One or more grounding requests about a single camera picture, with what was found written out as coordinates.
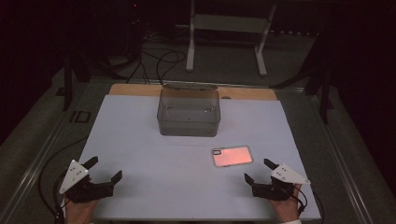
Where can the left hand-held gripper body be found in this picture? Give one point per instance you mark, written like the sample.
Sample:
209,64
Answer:
90,190

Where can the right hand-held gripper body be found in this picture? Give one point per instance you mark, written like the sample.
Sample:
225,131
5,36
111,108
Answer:
274,190

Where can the phone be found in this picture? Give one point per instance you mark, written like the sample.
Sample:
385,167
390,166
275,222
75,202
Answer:
233,156

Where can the clear plastic container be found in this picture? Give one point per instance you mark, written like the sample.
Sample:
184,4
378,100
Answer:
188,119

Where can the person's right hand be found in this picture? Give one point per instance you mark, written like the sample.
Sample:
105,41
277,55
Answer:
288,210

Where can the person's left hand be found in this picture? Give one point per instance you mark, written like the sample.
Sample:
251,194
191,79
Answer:
79,213

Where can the person's right white sleeve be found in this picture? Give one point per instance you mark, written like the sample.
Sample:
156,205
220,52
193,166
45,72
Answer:
291,221

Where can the white table mat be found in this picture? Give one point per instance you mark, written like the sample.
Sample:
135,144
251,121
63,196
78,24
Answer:
155,174

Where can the black metal stand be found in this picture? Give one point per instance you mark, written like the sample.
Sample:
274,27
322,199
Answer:
67,87
324,93

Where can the white metal stand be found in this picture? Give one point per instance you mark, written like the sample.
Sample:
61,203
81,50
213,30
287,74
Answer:
229,23

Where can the black rectangular floor bracket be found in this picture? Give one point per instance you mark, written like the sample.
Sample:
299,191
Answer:
80,116

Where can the metal floor rail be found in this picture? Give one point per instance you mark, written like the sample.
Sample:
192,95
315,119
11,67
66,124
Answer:
341,168
32,168

